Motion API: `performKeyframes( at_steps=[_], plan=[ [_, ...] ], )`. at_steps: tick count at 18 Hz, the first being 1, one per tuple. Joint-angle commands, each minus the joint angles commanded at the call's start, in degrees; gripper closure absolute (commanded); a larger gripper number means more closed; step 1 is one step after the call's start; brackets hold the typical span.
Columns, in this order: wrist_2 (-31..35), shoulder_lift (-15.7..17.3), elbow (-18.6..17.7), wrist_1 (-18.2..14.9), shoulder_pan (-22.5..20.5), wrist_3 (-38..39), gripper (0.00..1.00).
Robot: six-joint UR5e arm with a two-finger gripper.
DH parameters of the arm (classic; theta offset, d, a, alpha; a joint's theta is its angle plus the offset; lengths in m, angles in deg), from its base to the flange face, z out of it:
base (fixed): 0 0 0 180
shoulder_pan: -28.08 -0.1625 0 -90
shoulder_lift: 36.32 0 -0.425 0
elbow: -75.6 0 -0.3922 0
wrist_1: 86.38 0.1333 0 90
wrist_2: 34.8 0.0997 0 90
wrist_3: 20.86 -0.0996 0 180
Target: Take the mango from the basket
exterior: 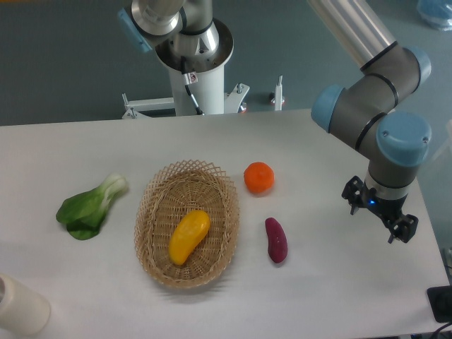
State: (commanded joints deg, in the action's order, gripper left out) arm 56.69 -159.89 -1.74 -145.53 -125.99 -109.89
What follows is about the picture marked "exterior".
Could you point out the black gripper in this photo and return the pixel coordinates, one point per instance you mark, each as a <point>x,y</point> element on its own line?
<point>386,204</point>

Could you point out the yellow mango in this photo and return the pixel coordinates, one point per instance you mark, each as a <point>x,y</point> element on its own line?
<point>189,233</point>

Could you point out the green bok choy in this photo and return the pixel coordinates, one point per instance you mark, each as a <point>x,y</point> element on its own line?
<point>84,213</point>

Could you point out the cream cylindrical bottle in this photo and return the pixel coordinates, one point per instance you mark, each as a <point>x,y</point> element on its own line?
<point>23,311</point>

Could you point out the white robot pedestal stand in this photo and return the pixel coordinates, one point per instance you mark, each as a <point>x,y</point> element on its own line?
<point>196,68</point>

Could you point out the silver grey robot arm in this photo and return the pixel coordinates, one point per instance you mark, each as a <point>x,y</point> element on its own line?
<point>364,116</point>

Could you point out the black device at table edge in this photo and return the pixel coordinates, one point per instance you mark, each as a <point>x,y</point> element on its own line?
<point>440,303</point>

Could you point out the purple sweet potato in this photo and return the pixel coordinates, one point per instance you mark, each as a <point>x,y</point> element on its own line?
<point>277,241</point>

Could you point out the orange tangerine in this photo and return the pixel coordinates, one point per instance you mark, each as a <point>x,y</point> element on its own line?
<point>259,177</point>

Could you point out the oval wicker basket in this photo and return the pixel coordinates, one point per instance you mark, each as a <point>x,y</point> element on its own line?
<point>174,191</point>

